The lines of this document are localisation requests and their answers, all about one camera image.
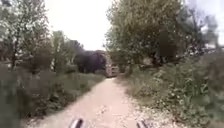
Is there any dark tree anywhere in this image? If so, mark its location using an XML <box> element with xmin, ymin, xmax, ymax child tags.
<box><xmin>73</xmin><ymin>49</ymin><xmax>108</xmax><ymax>75</ymax></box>

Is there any row of trees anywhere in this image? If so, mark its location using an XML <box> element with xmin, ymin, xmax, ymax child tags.
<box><xmin>0</xmin><ymin>0</ymin><xmax>85</xmax><ymax>75</ymax></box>

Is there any large leafy tree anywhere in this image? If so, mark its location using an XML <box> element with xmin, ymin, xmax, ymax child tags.
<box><xmin>104</xmin><ymin>0</ymin><xmax>222</xmax><ymax>68</ymax></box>

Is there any robot's own part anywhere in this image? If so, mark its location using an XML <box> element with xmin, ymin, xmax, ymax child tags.
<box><xmin>68</xmin><ymin>118</ymin><xmax>85</xmax><ymax>128</ymax></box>
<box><xmin>136</xmin><ymin>120</ymin><xmax>149</xmax><ymax>128</ymax></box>

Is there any pale dirt path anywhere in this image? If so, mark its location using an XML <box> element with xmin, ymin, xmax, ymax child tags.
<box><xmin>24</xmin><ymin>77</ymin><xmax>182</xmax><ymax>128</ymax></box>

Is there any weedy green verge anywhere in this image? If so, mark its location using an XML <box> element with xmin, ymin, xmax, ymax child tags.
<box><xmin>116</xmin><ymin>49</ymin><xmax>224</xmax><ymax>128</ymax></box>
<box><xmin>0</xmin><ymin>62</ymin><xmax>106</xmax><ymax>128</ymax></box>

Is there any building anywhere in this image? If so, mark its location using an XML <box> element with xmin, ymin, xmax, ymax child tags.
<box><xmin>104</xmin><ymin>53</ymin><xmax>121</xmax><ymax>79</ymax></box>

